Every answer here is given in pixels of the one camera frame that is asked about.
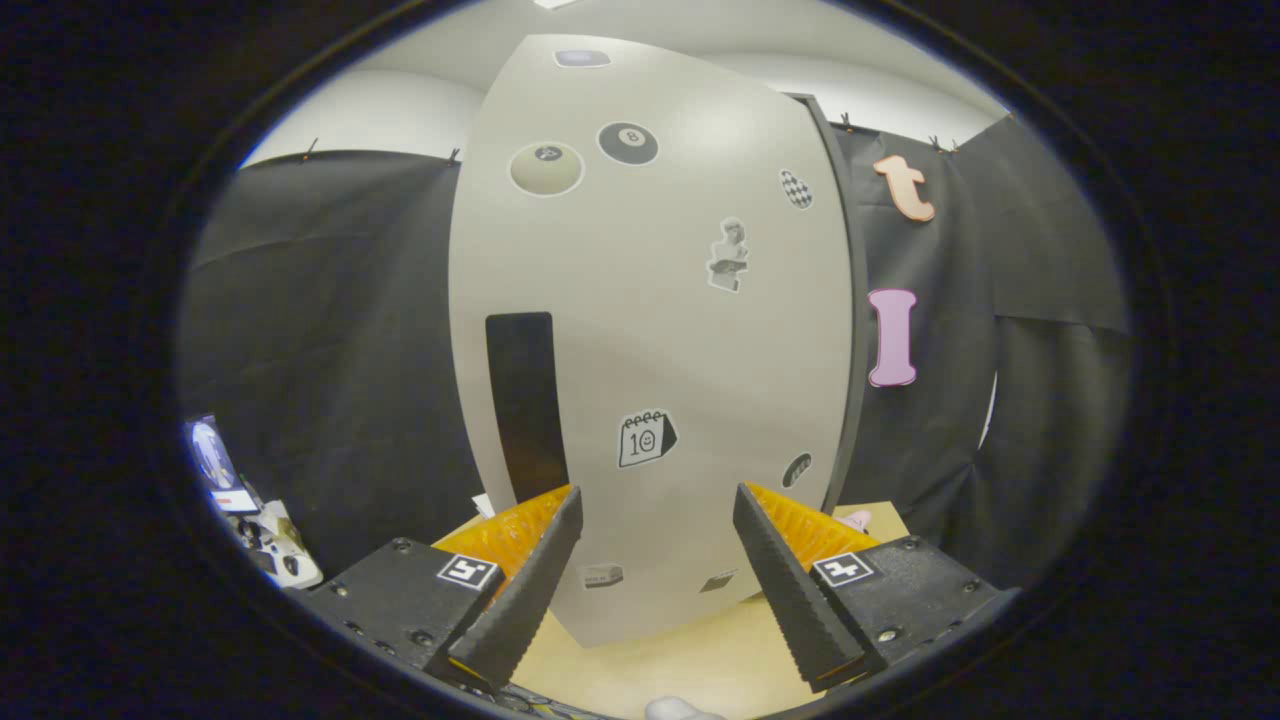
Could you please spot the pink and green plush toy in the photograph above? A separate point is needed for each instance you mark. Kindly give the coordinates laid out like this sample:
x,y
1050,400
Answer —
x,y
857,520

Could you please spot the black backdrop cloth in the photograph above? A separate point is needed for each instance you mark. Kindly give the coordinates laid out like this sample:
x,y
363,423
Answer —
x,y
330,330

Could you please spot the white soft object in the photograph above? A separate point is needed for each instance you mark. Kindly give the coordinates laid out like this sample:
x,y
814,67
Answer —
x,y
680,710

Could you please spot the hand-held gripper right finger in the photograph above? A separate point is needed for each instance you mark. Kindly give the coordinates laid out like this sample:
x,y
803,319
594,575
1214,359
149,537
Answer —
x,y
795,610

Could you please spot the white cluttered device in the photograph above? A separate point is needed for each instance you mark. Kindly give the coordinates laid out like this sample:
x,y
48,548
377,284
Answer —
x,y
285,555

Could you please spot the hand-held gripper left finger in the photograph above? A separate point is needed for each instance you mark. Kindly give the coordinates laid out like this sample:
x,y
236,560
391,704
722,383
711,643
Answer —
x,y
520,610

